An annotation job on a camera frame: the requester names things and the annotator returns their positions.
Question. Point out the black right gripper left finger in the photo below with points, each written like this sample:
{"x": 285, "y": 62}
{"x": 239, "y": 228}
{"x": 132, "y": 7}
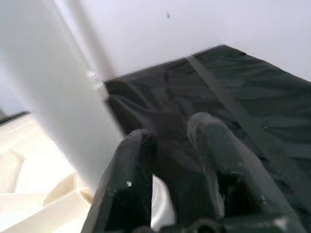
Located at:
{"x": 126, "y": 182}

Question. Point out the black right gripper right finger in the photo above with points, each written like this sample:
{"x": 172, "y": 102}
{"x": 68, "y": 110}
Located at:
{"x": 218, "y": 150}

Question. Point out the white plastic children table top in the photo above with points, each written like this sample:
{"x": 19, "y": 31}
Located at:
{"x": 24, "y": 194}

